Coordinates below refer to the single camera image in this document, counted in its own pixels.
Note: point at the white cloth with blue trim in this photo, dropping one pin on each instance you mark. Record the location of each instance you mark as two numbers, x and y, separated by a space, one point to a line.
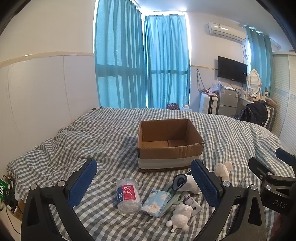
188 184

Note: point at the small white plush toy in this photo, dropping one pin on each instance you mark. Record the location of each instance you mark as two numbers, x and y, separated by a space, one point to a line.
222 170

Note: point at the light blue tissue pack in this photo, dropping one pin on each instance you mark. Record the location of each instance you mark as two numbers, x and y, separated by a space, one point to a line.
156 202

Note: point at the large white plush toy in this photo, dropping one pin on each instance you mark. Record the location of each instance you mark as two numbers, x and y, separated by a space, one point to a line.
180 216

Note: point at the black backpack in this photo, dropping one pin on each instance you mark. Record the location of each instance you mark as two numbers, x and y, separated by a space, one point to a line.
255 113

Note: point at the brown cardboard box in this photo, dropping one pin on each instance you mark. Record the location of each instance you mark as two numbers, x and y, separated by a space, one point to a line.
166 155

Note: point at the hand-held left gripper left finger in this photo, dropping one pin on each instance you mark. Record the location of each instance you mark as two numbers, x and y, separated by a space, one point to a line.
83 183

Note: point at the dark chair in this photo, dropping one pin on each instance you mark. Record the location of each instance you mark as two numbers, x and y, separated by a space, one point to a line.
236 116

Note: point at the grey checkered bed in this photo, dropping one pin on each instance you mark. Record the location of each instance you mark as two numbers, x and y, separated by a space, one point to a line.
104 139

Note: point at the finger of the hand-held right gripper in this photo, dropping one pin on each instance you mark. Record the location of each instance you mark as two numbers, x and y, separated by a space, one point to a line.
259 165
285 155

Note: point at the white wardrobe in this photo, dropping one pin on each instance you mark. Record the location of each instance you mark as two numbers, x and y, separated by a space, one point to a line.
285 97

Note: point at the clear plastic bag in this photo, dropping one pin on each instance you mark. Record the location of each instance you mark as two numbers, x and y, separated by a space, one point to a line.
215 87

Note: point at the white suitcase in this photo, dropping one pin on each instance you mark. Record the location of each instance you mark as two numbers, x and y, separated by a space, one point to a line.
208 104

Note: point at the light green band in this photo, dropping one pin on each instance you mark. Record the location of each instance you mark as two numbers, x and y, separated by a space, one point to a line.
175 198

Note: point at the white air conditioner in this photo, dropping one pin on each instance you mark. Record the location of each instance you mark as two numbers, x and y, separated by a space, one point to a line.
226 31

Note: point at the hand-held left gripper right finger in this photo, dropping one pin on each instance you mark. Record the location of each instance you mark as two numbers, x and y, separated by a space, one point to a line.
205 185

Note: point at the blue curtain beside wardrobe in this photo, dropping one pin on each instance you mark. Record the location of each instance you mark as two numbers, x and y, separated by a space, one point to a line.
259 58

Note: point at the white vanity table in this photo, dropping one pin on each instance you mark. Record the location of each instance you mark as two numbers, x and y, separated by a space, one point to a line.
246 100

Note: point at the black wall television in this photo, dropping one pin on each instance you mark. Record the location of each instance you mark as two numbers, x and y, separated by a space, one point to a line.
231 69

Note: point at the green box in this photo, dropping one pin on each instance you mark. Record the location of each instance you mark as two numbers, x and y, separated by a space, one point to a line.
3 188

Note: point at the white oval vanity mirror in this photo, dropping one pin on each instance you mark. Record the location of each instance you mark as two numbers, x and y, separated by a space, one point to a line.
254 81

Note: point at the dark patterned bag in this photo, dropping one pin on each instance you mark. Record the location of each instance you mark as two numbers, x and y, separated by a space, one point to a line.
172 106

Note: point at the white cream tube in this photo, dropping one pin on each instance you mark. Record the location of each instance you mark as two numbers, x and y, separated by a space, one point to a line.
193 205

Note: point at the wide blue curtain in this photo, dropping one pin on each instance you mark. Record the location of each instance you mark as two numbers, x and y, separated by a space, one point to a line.
118 58

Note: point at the small grey fridge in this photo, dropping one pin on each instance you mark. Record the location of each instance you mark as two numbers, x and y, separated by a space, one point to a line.
227 99

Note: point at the narrow blue curtain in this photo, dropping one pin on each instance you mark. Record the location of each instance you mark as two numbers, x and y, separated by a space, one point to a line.
167 62

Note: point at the clear cotton swab container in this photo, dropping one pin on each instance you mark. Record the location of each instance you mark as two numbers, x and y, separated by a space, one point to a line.
128 197

